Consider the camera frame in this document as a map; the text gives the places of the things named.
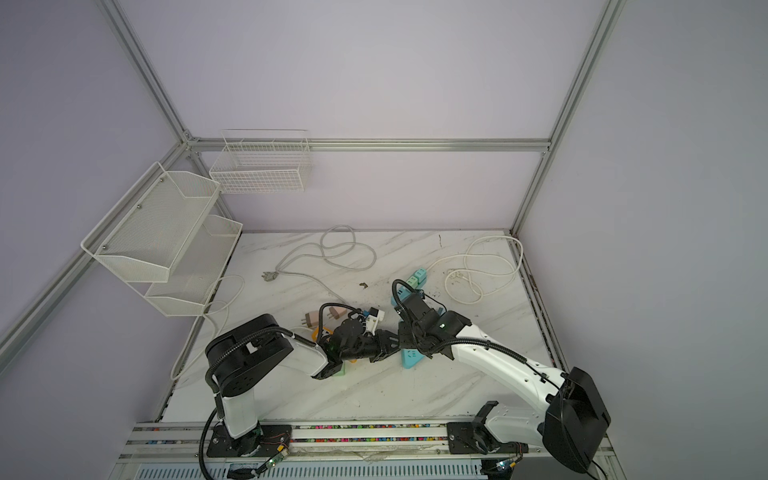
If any white coiled cable right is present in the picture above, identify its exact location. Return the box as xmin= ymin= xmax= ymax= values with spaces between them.
xmin=424 ymin=234 xmax=525 ymax=305

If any teal adapter strip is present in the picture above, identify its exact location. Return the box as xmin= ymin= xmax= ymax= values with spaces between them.
xmin=413 ymin=268 xmax=427 ymax=287

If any grey cable with plug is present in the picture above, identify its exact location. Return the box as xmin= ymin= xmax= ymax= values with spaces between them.
xmin=261 ymin=224 xmax=378 ymax=304

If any aluminium frame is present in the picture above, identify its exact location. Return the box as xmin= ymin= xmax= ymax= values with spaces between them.
xmin=1 ymin=1 xmax=625 ymax=377

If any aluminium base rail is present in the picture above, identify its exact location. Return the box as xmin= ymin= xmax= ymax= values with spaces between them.
xmin=107 ymin=415 xmax=628 ymax=480

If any white mesh two-tier shelf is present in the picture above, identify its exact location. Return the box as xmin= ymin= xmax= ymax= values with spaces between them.
xmin=81 ymin=163 xmax=242 ymax=317

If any orange power strip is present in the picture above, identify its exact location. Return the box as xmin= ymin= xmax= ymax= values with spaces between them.
xmin=317 ymin=325 xmax=365 ymax=364

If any white wire basket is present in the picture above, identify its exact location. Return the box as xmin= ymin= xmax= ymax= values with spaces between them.
xmin=209 ymin=129 xmax=313 ymax=194

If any teal power strip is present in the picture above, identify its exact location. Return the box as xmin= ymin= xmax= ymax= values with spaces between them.
xmin=400 ymin=307 xmax=445 ymax=369

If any pink adapter black strip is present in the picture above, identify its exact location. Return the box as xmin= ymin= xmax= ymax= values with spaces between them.
xmin=328 ymin=306 xmax=349 ymax=320
xmin=302 ymin=310 xmax=320 ymax=329

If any blue power strip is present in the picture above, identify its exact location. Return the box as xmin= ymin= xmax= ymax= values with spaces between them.
xmin=399 ymin=275 xmax=426 ymax=298

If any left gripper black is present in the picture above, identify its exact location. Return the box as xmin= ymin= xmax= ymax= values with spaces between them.
xmin=342 ymin=330 xmax=404 ymax=365

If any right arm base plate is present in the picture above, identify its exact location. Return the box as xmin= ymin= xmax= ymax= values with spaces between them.
xmin=446 ymin=422 xmax=529 ymax=455

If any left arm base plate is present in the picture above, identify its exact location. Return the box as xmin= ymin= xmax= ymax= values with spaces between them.
xmin=206 ymin=423 xmax=293 ymax=458

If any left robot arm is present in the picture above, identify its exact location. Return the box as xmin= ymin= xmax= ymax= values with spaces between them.
xmin=204 ymin=302 xmax=401 ymax=456

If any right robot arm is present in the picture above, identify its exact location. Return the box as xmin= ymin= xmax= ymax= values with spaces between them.
xmin=391 ymin=279 xmax=611 ymax=479

